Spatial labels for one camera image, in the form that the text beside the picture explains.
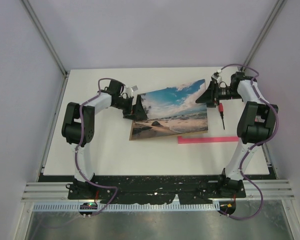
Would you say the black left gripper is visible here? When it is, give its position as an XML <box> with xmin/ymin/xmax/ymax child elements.
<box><xmin>113</xmin><ymin>95</ymin><xmax>148</xmax><ymax>121</ymax></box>

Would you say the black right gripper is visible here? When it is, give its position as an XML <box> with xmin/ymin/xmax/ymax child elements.
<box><xmin>195</xmin><ymin>80</ymin><xmax>242</xmax><ymax>108</ymax></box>

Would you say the red handled screwdriver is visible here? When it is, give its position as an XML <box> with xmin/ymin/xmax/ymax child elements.
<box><xmin>218</xmin><ymin>103</ymin><xmax>225</xmax><ymax>130</ymax></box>

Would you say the brown frame backing board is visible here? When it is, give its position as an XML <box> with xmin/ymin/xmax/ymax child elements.
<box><xmin>129</xmin><ymin>78</ymin><xmax>210</xmax><ymax>142</ymax></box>

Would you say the pink picture frame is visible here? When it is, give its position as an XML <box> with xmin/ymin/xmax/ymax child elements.
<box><xmin>177</xmin><ymin>136</ymin><xmax>239</xmax><ymax>144</ymax></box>

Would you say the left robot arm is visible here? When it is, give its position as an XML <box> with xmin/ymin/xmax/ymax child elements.
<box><xmin>61</xmin><ymin>78</ymin><xmax>148</xmax><ymax>200</ymax></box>

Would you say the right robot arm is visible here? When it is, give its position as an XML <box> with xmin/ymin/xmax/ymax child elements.
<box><xmin>195</xmin><ymin>70</ymin><xmax>279</xmax><ymax>198</ymax></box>

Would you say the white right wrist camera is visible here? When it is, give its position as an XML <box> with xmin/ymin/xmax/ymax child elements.
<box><xmin>211</xmin><ymin>69</ymin><xmax>222</xmax><ymax>83</ymax></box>

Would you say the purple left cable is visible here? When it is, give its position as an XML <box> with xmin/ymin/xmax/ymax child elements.
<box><xmin>74</xmin><ymin>77</ymin><xmax>118</xmax><ymax>217</ymax></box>

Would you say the purple cable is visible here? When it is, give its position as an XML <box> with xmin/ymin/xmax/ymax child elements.
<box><xmin>74</xmin><ymin>77</ymin><xmax>118</xmax><ymax>217</ymax></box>
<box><xmin>219</xmin><ymin>63</ymin><xmax>281</xmax><ymax>220</ymax></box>

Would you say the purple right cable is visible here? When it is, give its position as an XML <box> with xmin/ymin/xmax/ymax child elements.
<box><xmin>219</xmin><ymin>63</ymin><xmax>281</xmax><ymax>220</ymax></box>

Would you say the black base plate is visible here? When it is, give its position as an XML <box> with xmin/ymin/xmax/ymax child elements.
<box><xmin>65</xmin><ymin>175</ymin><xmax>246</xmax><ymax>205</ymax></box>

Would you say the slotted cable duct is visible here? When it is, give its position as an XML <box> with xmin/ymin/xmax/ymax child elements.
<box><xmin>32</xmin><ymin>201</ymin><xmax>220</xmax><ymax>213</ymax></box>

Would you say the right aluminium frame post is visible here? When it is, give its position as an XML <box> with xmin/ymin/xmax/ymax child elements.
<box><xmin>239</xmin><ymin>0</ymin><xmax>288</xmax><ymax>67</ymax></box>

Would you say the aluminium frame post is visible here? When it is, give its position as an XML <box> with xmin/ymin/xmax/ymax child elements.
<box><xmin>20</xmin><ymin>0</ymin><xmax>68</xmax><ymax>77</ymax></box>
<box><xmin>239</xmin><ymin>0</ymin><xmax>288</xmax><ymax>67</ymax></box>

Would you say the left aluminium frame post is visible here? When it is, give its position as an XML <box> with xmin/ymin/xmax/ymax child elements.
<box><xmin>20</xmin><ymin>0</ymin><xmax>68</xmax><ymax>77</ymax></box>

